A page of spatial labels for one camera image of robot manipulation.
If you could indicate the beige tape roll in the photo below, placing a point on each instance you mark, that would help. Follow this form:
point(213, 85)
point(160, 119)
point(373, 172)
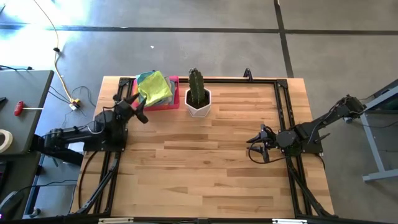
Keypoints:
point(8, 137)

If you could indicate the black table clamp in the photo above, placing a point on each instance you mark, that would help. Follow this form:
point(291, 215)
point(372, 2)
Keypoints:
point(247, 74)

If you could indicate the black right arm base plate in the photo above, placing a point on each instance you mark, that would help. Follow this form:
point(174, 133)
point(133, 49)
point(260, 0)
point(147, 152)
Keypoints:
point(312, 146)

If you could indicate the lime green microfiber towel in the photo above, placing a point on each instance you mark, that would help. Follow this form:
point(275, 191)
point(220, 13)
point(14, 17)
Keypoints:
point(155, 88)

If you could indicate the grey metal table frame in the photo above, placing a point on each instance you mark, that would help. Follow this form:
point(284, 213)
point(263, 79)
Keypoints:
point(373, 146)

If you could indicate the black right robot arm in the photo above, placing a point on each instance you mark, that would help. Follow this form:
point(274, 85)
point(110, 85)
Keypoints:
point(326, 119)

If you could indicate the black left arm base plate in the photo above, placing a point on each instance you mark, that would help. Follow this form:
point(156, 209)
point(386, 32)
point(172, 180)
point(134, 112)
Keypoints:
point(105, 147)

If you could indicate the pink plastic bin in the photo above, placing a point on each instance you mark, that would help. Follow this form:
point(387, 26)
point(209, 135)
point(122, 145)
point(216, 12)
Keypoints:
point(176, 93)

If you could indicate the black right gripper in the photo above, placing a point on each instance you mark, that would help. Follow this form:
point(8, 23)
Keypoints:
point(280, 140)

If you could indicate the white hexagonal plant pot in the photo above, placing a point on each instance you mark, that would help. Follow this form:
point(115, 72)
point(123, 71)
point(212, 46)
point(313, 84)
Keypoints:
point(199, 112)

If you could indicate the light blue microfiber towel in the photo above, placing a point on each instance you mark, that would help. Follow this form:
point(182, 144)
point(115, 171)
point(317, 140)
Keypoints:
point(144, 76)

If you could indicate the dark grey side table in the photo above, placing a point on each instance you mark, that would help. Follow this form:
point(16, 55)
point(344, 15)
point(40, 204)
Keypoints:
point(28, 90)

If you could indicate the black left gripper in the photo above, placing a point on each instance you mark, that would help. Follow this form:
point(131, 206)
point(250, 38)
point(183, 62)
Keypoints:
point(124, 110)

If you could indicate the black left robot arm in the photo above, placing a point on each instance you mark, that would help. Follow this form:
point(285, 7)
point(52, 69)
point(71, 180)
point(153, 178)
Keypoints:
point(84, 133)

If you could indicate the white power supply box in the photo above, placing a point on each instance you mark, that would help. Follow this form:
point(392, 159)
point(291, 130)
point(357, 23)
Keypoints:
point(74, 146)

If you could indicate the silver metal bracket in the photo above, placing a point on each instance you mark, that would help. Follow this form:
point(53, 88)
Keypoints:
point(289, 221)
point(116, 220)

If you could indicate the grey rounded device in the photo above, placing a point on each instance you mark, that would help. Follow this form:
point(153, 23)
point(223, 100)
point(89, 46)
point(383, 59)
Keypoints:
point(11, 203)

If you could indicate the green cactus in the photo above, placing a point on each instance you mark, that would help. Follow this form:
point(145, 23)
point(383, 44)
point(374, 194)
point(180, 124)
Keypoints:
point(196, 87)

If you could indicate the black flat bar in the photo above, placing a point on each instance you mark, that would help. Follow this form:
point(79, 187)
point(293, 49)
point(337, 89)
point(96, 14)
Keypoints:
point(53, 152)

